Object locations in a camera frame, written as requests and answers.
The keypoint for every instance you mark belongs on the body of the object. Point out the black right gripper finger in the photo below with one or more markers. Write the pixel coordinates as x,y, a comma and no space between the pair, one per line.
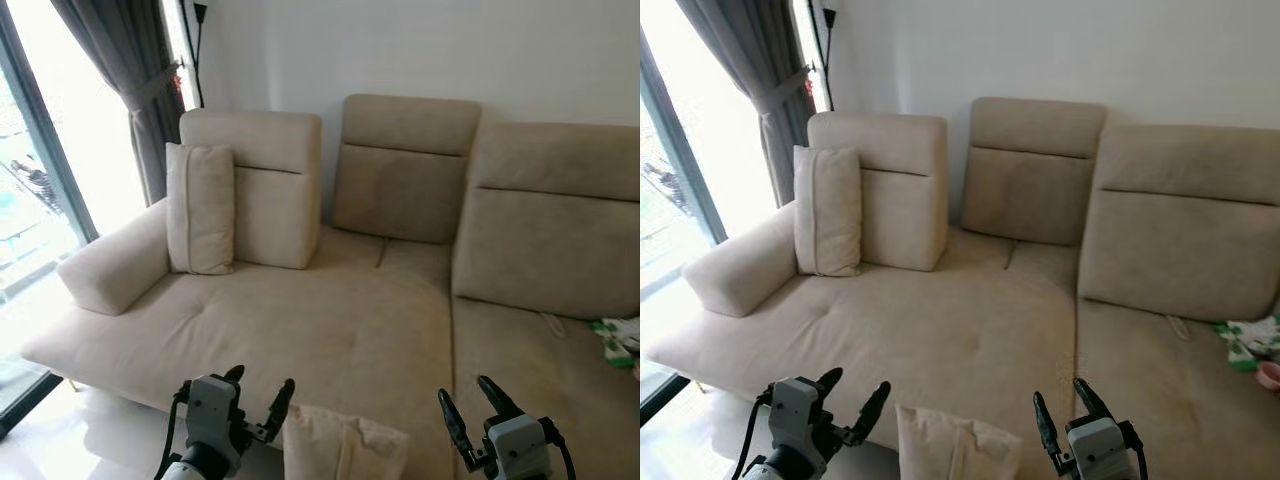
1046,425
1091,399
495,398
453,425

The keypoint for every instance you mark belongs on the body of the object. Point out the beige pillow with creases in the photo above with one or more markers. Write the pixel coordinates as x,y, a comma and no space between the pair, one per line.
950,447
335,445

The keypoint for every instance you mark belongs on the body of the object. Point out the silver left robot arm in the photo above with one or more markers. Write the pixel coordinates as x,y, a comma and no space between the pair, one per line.
195,466
778,468

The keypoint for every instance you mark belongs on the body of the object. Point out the beige fabric sofa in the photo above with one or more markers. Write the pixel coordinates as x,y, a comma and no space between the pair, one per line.
330,330
950,335

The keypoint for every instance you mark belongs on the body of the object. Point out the small beige throw pillow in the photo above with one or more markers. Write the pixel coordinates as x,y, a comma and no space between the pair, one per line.
828,212
200,210

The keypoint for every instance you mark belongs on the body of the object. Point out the black floor lamp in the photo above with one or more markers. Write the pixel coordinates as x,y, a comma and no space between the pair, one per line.
826,60
197,60

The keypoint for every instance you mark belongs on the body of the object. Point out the green and white toy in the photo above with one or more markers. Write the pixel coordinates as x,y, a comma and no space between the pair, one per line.
1250,342
615,340

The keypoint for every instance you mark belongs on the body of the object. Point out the pink round object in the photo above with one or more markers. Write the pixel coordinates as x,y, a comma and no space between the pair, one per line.
1271,376

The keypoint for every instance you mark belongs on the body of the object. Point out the grey curtain tieback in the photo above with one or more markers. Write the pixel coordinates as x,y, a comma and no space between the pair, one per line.
780,88
150,90

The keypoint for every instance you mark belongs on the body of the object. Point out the grey curtain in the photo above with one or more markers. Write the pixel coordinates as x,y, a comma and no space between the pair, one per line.
120,45
745,45

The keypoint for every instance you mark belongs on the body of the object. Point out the right wrist camera mount grey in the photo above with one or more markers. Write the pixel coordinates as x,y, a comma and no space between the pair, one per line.
518,448
1100,450

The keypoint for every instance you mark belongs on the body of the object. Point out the wrist camera mount grey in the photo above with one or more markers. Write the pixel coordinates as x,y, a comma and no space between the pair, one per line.
793,415
518,448
1100,450
210,415

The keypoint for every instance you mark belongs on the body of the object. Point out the left wrist camera mount grey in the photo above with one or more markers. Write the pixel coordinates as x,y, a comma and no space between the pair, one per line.
793,415
210,415

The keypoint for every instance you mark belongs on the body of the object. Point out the dark sliding door frame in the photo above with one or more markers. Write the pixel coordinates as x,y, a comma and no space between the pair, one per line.
685,150
48,130

